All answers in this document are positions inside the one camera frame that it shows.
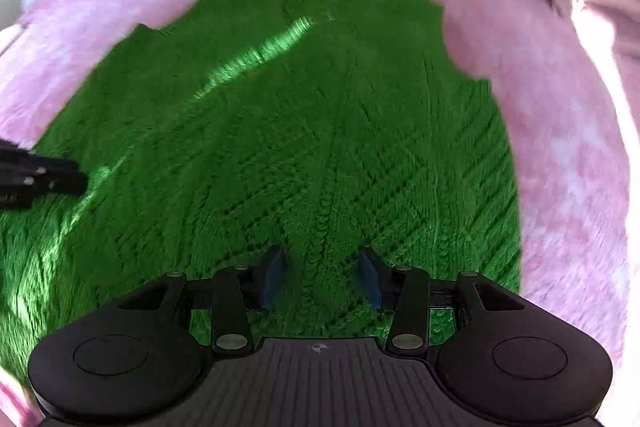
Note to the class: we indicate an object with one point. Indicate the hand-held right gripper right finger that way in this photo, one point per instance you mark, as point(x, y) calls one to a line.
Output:
point(371, 277)

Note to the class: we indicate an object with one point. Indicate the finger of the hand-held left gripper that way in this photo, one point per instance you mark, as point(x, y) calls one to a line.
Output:
point(60, 177)

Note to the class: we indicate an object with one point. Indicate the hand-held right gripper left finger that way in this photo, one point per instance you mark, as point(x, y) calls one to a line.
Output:
point(272, 279)

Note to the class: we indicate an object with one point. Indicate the green knitted sweater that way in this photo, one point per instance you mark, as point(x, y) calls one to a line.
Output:
point(280, 147)

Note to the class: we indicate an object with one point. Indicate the pink floral blanket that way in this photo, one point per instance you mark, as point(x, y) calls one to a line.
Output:
point(565, 147)

